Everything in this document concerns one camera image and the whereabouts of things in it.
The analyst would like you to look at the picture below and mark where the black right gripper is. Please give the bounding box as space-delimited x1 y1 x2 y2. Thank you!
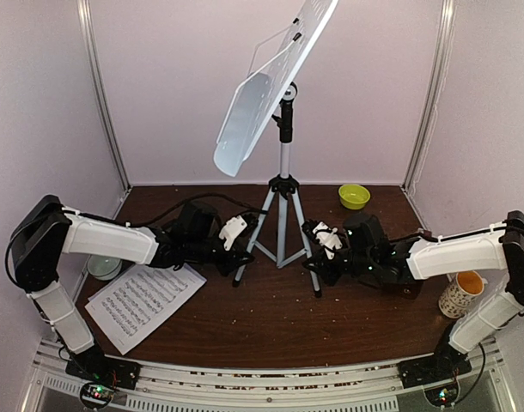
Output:
302 242 375 288

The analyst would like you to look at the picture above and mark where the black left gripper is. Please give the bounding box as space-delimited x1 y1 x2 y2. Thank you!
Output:
186 234 254 277

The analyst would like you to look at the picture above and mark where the white perforated music stand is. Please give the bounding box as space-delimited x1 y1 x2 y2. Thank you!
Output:
212 0 340 299

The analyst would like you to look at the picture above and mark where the sheet music page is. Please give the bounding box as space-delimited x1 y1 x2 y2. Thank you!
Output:
85 265 206 355

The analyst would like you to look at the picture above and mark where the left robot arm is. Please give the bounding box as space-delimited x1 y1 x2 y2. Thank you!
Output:
3 195 254 381

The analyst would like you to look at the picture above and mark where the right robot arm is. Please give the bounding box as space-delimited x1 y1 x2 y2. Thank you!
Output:
302 210 524 379

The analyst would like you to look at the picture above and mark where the brown wooden metronome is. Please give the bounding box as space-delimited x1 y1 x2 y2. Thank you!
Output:
357 276 423 300

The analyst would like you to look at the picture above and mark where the lime green bowl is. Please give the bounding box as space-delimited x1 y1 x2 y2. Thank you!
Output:
338 185 371 210

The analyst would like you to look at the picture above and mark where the pale celadon bowl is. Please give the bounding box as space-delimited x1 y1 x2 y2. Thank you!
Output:
87 255 122 282

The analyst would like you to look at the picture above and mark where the patterned yellow-lined mug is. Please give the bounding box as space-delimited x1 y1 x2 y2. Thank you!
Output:
438 270 488 319

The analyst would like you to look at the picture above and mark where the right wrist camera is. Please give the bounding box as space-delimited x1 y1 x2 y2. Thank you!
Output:
302 220 343 260

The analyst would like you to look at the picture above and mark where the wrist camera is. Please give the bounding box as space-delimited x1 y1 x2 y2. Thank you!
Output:
218 214 258 251
302 220 343 260

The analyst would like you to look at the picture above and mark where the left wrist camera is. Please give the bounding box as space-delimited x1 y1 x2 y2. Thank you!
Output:
218 214 258 251

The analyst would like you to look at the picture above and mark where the aluminium front rail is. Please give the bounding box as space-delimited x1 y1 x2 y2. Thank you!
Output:
19 336 524 412

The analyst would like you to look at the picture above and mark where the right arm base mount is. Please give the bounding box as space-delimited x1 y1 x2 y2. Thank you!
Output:
398 356 472 389

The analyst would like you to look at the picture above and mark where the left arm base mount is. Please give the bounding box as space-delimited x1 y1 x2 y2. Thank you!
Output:
65 353 141 390

